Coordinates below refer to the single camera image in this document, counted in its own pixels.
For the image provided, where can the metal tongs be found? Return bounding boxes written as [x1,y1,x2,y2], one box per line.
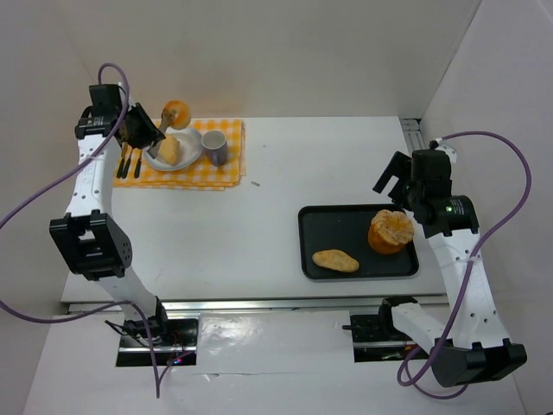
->
[147,109,176,159]

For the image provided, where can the triangular bread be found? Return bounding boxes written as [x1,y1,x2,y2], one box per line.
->
[157,134,181,166]

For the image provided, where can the ring donut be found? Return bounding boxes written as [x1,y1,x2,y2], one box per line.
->
[162,100,191,130]

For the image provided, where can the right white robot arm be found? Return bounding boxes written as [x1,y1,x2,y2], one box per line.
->
[373,150,527,387]

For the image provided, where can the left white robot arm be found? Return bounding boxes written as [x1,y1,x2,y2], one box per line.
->
[49,84,168,338]

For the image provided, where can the oval bread roll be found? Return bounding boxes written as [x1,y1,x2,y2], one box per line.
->
[312,249,359,273]

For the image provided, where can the white plate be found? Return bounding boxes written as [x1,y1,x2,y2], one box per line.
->
[143,127,203,172]

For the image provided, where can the tall round brioche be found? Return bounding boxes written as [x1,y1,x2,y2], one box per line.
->
[368,209,415,255]

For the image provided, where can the yellow checkered cloth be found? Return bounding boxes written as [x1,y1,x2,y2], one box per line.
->
[113,119,246,190]

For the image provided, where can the purple mug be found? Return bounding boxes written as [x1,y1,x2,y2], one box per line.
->
[201,131,228,167]

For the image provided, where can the black tray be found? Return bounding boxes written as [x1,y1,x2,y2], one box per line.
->
[298,203,419,281]

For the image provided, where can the black-handled knife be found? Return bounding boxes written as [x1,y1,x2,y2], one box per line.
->
[116,142,129,179]

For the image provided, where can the black-handled fork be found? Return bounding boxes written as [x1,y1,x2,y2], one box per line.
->
[120,148,133,179]

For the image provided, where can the aluminium rail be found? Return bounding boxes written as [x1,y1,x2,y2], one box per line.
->
[67,295,446,314]

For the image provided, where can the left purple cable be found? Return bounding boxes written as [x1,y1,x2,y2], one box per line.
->
[0,63,174,399]

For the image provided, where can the purple cable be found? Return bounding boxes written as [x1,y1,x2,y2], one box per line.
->
[396,130,532,399]
[0,63,174,399]

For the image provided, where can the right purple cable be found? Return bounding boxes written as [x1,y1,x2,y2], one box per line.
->
[396,130,532,399]

